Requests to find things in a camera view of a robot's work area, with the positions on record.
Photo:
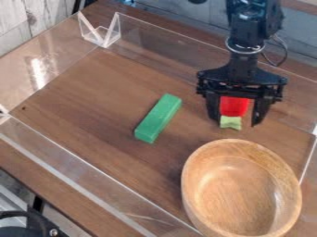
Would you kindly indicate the black clamp with bolt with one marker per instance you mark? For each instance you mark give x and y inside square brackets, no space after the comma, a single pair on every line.
[54,230]

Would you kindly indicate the red plush toy green stem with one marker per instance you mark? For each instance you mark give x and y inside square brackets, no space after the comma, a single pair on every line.
[233,109]

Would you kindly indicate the clear acrylic corner bracket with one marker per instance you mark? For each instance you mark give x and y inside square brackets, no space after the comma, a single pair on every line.
[104,36]

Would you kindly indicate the clear acrylic front wall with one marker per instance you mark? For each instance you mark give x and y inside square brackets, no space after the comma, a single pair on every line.
[102,205]

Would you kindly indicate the green rectangular block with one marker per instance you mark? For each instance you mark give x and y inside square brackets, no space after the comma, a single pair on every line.
[159,118]

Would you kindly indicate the clear acrylic wall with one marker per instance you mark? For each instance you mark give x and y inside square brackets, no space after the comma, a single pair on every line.
[183,56]
[102,205]

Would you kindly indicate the oval wooden bowl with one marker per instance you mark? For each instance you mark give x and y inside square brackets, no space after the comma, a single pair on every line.
[240,190]

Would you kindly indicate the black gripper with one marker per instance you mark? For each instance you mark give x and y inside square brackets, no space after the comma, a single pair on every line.
[260,85]

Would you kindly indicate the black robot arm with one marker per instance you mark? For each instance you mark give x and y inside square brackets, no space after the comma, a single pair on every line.
[255,21]

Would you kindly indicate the clear acrylic back wall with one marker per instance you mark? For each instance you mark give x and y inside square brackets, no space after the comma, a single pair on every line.
[183,56]

